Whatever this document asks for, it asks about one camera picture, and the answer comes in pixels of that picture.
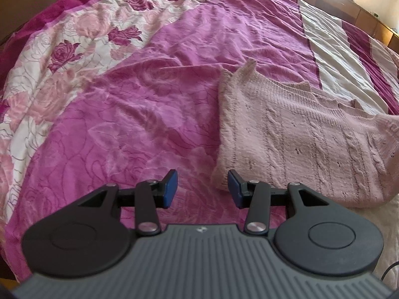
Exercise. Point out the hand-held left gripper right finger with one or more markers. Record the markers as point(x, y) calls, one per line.
point(234, 188)

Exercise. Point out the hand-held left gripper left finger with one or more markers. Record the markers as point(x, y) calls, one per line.
point(170, 190)

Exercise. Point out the pink knitted cardigan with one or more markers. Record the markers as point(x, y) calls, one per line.
point(296, 140)

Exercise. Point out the magenta floral bed blanket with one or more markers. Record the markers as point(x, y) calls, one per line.
point(140, 106)

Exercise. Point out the brown padded headboard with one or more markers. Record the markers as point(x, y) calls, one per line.
point(28, 6)

